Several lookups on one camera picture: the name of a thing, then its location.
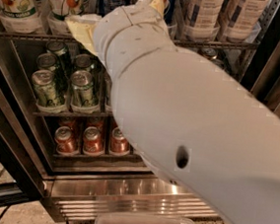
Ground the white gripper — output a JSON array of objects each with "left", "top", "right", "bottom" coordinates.
[{"left": 65, "top": 0, "right": 169, "bottom": 71}]

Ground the blue Pepsi can front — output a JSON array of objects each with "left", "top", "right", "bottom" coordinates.
[{"left": 164, "top": 0, "right": 175, "bottom": 25}]

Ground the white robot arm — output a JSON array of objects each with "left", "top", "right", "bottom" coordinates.
[{"left": 65, "top": 0, "right": 280, "bottom": 224}]

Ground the green can second row right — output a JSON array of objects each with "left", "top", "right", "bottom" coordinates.
[{"left": 74, "top": 54, "right": 99, "bottom": 73}]

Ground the green can second row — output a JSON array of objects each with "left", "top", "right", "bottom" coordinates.
[
  {"left": 36, "top": 52, "right": 63, "bottom": 76},
  {"left": 74, "top": 54, "right": 99, "bottom": 73}
]

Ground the silver can middle shelf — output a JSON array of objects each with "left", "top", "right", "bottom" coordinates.
[{"left": 104, "top": 72, "right": 112, "bottom": 112}]

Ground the green can second row left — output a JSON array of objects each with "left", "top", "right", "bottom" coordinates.
[{"left": 36, "top": 52, "right": 63, "bottom": 76}]

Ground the red can right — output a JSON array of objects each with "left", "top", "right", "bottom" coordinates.
[{"left": 109, "top": 127, "right": 130, "bottom": 154}]

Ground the red can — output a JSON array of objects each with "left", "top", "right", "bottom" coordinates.
[
  {"left": 54, "top": 126, "right": 79, "bottom": 156},
  {"left": 83, "top": 126, "right": 104, "bottom": 156},
  {"left": 109, "top": 127, "right": 130, "bottom": 154}
]

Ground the red can middle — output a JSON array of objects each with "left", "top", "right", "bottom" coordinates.
[{"left": 83, "top": 126, "right": 104, "bottom": 156}]

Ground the red can left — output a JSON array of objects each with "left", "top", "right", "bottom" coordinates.
[{"left": 54, "top": 126, "right": 79, "bottom": 156}]

